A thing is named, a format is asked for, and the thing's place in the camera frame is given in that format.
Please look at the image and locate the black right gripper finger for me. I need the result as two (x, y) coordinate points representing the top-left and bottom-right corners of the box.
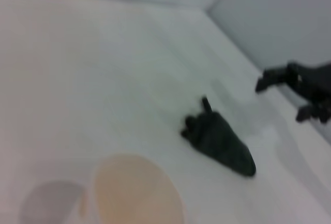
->
(254, 65), (290, 93)
(296, 103), (331, 124)

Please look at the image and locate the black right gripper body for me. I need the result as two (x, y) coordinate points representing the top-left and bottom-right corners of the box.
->
(286, 62), (331, 107)

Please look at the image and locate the dark blue rag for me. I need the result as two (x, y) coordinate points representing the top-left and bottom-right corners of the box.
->
(180, 96), (257, 177)

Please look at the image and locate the white paper cup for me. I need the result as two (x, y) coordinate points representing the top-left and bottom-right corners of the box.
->
(78, 153), (186, 224)

